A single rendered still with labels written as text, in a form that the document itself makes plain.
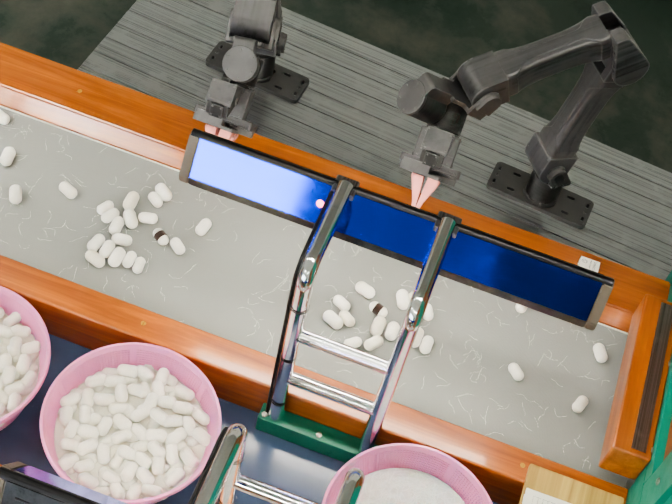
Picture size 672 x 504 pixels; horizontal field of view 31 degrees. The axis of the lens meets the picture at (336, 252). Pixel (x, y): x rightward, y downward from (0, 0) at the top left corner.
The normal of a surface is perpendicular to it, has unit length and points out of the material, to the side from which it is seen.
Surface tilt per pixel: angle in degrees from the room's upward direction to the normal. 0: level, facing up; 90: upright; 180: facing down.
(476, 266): 58
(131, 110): 0
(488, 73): 18
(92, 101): 0
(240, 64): 42
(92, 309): 0
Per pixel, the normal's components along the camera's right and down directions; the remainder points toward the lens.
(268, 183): -0.19, 0.32
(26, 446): 0.15, -0.58
